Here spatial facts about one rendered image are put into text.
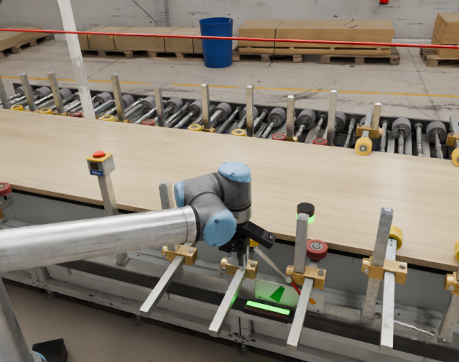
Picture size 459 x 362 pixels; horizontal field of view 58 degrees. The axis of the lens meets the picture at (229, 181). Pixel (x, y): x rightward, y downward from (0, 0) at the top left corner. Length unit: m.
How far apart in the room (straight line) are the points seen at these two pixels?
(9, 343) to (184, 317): 1.23
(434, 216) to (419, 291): 0.30
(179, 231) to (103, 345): 1.64
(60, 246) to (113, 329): 1.71
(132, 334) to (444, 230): 1.69
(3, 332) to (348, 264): 1.20
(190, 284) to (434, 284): 0.93
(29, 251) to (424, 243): 1.32
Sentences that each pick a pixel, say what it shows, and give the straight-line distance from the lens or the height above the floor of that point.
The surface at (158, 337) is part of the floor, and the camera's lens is 2.49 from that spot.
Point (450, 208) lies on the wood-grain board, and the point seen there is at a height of 0.90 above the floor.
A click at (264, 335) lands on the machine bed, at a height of 0.17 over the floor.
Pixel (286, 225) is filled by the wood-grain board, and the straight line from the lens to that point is 1.68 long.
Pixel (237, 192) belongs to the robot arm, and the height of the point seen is 1.30.
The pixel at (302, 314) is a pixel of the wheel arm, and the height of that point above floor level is 0.86.
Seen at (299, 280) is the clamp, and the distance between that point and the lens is 1.54.
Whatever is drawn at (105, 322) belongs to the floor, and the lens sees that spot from 2.64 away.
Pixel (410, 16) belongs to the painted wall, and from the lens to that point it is 8.42.
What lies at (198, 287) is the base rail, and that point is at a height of 0.70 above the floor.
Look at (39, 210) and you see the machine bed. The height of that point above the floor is 0.72.
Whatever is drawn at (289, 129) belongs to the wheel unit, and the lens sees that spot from 2.45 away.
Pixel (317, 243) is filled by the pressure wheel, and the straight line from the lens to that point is 1.59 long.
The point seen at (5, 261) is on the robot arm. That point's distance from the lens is 0.93.
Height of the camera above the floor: 1.91
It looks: 31 degrees down
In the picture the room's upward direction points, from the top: 3 degrees counter-clockwise
